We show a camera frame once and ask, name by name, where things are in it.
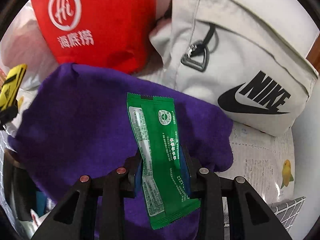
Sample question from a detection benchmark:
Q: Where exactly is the green snack packet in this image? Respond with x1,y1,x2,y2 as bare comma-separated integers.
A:
126,92,202,229

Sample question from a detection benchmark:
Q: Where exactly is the white plastic shopping bag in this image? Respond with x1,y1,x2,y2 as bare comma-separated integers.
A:
0,0,60,90

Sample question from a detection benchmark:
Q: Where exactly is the wooden door frame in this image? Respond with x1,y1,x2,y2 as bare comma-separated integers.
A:
306,25,320,80

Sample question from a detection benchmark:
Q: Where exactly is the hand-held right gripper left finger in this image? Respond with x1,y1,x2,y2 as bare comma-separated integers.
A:
31,152,144,240

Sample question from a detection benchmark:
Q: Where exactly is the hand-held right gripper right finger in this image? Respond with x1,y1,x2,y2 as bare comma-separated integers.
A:
181,145,293,240

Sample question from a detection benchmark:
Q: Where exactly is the beige waist bag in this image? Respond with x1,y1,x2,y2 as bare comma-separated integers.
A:
149,0,319,137

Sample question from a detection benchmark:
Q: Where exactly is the grey grid blanket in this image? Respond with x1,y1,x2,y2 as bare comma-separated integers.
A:
271,196,307,224

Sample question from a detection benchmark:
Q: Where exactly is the purple towel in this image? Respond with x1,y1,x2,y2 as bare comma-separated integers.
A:
7,62,234,240

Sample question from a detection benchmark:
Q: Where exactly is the red paper bag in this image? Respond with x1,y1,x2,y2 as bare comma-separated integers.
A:
31,0,158,74

